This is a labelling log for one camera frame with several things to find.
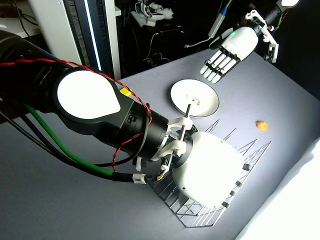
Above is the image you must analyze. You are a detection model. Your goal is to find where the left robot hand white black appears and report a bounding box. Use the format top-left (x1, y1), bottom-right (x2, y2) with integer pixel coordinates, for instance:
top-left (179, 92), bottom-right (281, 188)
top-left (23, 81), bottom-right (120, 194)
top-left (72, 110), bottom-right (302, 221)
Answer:
top-left (199, 26), bottom-right (260, 85)

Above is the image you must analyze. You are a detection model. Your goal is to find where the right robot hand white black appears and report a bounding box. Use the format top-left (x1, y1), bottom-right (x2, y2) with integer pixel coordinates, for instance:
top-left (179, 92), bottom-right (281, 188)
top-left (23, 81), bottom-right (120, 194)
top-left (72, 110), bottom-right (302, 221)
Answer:
top-left (171, 131), bottom-right (252, 210)

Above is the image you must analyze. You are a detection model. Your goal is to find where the white plate dark rim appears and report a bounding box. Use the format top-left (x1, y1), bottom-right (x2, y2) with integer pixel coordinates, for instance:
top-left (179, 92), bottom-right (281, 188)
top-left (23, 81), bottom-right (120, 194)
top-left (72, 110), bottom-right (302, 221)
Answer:
top-left (170, 79), bottom-right (220, 118)

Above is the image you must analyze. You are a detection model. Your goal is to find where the silver usb adapter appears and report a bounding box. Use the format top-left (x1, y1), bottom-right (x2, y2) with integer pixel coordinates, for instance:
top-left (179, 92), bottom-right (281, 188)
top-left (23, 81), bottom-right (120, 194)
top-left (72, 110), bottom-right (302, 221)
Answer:
top-left (208, 12), bottom-right (225, 39)

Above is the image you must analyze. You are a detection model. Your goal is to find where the orange swirl cookie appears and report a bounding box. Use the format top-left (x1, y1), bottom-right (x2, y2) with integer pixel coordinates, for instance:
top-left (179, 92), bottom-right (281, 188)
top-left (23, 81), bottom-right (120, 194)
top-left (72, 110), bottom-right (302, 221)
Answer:
top-left (256, 120), bottom-right (269, 132)

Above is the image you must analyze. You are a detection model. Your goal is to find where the spare white robot hand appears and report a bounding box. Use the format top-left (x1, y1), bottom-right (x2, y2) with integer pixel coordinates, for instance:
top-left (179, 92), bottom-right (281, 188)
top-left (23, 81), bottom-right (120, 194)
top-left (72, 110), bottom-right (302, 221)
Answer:
top-left (131, 0), bottom-right (175, 28)

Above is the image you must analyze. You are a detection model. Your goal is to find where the white computer tower case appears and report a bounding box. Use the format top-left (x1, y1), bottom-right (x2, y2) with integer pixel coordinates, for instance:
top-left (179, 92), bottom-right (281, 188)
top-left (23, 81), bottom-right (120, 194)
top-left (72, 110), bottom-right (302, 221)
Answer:
top-left (28, 0), bottom-right (123, 80)

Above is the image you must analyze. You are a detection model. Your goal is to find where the blue plug green cable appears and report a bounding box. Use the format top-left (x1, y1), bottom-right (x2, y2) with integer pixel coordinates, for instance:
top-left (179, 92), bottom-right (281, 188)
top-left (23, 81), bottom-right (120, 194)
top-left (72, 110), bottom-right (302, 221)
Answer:
top-left (220, 0), bottom-right (234, 15)

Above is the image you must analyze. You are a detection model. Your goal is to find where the white adapter cable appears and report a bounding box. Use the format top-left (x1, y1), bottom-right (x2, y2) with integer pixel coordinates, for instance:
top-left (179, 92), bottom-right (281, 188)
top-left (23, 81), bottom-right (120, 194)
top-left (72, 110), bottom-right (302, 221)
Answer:
top-left (184, 36), bottom-right (211, 49)

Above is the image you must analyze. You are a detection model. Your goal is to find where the chrome wire dish rack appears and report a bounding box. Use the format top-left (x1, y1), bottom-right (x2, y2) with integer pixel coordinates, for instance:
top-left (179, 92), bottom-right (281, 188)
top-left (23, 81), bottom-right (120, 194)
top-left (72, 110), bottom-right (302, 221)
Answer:
top-left (149, 119), bottom-right (273, 229)

